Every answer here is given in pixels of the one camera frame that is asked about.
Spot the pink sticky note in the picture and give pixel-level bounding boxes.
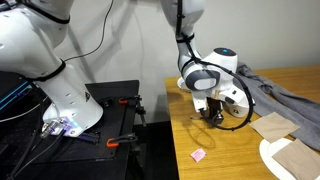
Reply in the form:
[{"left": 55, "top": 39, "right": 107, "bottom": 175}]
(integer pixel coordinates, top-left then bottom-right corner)
[{"left": 189, "top": 147, "right": 207, "bottom": 163}]

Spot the black base cable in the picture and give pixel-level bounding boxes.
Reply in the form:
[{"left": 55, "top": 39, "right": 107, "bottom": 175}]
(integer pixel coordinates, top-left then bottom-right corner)
[
  {"left": 13, "top": 129, "right": 68, "bottom": 176},
  {"left": 6, "top": 131, "right": 43, "bottom": 180}
]

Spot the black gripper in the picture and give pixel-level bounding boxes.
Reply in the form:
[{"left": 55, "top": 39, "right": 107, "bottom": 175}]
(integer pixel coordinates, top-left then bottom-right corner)
[{"left": 199, "top": 97, "right": 225, "bottom": 127}]

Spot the grey cloth garment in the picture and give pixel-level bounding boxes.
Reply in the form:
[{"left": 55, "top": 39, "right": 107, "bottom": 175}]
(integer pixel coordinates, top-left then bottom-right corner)
[{"left": 234, "top": 63, "right": 320, "bottom": 153}]

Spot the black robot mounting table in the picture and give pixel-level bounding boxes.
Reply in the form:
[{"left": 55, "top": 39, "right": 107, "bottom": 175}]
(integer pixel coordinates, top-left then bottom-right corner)
[{"left": 0, "top": 79, "right": 141, "bottom": 180}]

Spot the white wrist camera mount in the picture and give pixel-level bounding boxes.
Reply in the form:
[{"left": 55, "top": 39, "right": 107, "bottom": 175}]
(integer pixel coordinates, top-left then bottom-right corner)
[{"left": 192, "top": 93, "right": 208, "bottom": 113}]

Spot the thin black wall cable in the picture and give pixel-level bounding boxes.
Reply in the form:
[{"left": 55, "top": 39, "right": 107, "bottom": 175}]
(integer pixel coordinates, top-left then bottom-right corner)
[{"left": 63, "top": 0, "right": 115, "bottom": 63}]

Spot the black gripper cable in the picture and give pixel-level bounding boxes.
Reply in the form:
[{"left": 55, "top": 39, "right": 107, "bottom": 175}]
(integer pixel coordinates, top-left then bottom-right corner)
[{"left": 175, "top": 0, "right": 256, "bottom": 131}]

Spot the brown paper napkin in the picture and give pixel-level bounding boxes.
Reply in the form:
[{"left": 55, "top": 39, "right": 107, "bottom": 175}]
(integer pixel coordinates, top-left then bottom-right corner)
[
  {"left": 271, "top": 138, "right": 320, "bottom": 180},
  {"left": 248, "top": 111, "right": 301, "bottom": 144}
]

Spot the large white plate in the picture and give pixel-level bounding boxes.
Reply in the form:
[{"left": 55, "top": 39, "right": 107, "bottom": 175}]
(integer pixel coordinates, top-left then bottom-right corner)
[{"left": 258, "top": 137, "right": 320, "bottom": 180}]

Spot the black box with blue stripes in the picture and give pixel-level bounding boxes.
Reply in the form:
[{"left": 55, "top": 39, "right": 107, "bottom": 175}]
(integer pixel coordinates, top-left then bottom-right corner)
[{"left": 0, "top": 71, "right": 51, "bottom": 124}]

